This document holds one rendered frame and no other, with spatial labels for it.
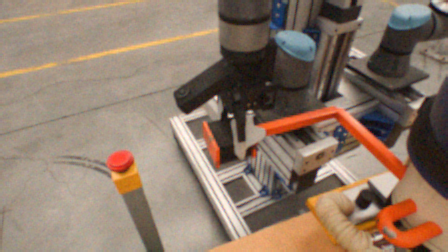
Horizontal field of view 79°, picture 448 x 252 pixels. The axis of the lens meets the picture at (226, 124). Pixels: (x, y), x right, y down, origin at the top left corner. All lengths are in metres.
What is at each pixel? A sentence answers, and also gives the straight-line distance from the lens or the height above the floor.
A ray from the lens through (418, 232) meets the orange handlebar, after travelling 0.50.
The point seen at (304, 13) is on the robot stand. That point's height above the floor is 1.27.
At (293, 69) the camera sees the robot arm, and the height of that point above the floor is 1.20.
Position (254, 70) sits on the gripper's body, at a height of 1.37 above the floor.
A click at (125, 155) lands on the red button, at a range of 0.80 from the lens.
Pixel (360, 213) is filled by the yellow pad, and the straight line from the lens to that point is 0.63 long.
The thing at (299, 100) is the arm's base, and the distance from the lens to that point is 0.88.
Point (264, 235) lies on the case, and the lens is 0.73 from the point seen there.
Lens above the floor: 1.60
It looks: 42 degrees down
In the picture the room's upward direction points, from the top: straight up
